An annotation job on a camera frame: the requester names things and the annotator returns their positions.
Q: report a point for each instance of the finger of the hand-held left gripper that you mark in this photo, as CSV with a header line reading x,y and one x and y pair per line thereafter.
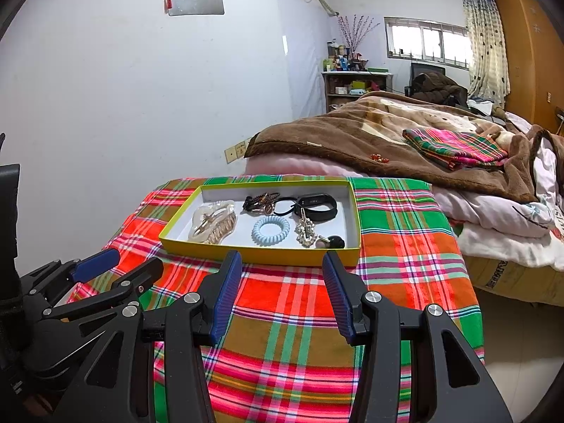
x,y
94,264
141,275

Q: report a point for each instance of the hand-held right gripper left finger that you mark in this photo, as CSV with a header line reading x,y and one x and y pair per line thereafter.
x,y
227,299

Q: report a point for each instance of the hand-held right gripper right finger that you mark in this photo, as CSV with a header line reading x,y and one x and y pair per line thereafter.
x,y
337,295

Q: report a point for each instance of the yellow shallow box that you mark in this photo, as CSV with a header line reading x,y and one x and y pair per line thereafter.
x,y
264,253

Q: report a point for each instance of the clear hair claw clip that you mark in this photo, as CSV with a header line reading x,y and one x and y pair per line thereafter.
x,y
216,224

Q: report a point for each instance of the black wrist band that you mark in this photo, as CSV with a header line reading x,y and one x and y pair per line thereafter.
x,y
315,213

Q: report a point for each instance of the plaid tablecloth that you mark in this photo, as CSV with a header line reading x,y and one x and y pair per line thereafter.
x,y
282,299

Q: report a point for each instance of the rhinestone hair clip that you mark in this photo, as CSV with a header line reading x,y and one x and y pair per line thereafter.
x,y
305,231

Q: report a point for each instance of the small red ornament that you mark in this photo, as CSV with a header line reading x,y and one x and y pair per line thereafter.
x,y
379,157

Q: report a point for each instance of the brown blanket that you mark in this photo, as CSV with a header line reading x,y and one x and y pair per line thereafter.
x,y
330,141

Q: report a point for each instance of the white quilt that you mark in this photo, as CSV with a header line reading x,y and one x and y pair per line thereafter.
x,y
493,216

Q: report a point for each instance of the folded plaid cloth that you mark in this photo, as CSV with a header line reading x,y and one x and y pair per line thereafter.
x,y
449,145

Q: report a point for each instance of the cluttered white shelf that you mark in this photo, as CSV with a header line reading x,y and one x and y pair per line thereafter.
x,y
335,83

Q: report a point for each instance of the dark brown jacket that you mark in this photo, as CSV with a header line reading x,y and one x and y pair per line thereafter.
x,y
436,88

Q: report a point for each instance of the black monitor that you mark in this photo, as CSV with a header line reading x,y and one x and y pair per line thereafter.
x,y
434,69

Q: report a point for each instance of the dried flower branches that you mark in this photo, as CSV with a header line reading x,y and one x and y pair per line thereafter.
x,y
354,33

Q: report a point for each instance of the window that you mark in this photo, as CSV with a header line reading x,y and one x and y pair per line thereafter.
x,y
423,42

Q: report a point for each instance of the patterned curtain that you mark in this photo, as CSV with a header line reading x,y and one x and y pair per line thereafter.
x,y
484,53

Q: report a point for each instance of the wooden wardrobe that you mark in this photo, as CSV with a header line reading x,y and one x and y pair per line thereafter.
x,y
528,61

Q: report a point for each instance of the wall socket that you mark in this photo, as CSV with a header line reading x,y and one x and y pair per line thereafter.
x,y
235,150

